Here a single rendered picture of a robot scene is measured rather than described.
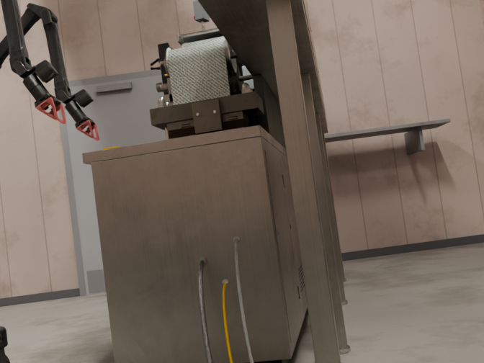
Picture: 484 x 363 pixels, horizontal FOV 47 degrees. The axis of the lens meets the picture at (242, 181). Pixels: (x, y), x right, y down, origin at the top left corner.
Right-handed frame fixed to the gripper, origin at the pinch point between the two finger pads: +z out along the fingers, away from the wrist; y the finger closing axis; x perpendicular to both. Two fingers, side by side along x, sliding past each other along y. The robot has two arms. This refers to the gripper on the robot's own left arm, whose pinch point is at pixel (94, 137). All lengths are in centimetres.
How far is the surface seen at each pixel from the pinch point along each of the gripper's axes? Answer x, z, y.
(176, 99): -40, 18, -37
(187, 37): -62, -9, -8
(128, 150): -15, 27, -60
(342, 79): -197, 22, 307
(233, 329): -7, 100, -65
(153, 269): 3, 67, -61
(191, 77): -50, 14, -38
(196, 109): -43, 30, -61
